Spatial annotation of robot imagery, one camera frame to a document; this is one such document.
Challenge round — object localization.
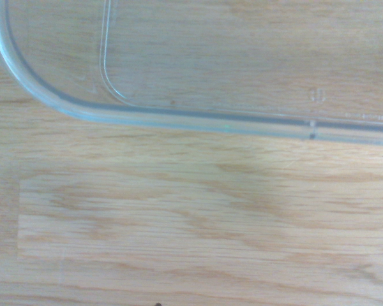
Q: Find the clear plastic rectangular container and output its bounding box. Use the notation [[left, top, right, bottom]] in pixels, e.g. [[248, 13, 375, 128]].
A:
[[0, 0, 383, 148]]

